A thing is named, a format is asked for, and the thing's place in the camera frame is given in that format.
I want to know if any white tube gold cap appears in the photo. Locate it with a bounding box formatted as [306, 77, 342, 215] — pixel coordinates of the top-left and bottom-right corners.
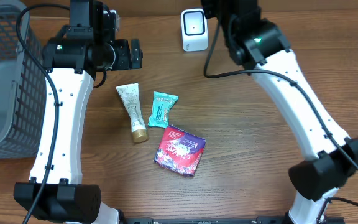
[116, 83, 149, 143]

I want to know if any teal tissue pack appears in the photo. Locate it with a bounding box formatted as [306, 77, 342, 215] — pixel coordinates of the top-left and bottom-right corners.
[148, 91, 178, 128]

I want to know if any red purple liner pack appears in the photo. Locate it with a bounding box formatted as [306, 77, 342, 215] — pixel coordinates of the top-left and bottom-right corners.
[154, 125, 206, 177]

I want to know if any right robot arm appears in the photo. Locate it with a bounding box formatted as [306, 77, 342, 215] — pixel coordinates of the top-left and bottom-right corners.
[201, 0, 358, 223]

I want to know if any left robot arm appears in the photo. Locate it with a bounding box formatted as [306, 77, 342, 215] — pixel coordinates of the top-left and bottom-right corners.
[14, 1, 143, 223]

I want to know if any white barcode scanner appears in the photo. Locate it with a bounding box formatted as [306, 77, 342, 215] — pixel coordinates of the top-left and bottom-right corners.
[180, 8, 208, 52]

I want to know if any grey plastic shopping basket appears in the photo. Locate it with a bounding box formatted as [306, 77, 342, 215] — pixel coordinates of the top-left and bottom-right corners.
[0, 1, 46, 159]

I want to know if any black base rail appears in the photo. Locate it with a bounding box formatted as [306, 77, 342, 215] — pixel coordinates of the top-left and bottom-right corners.
[116, 216, 346, 224]

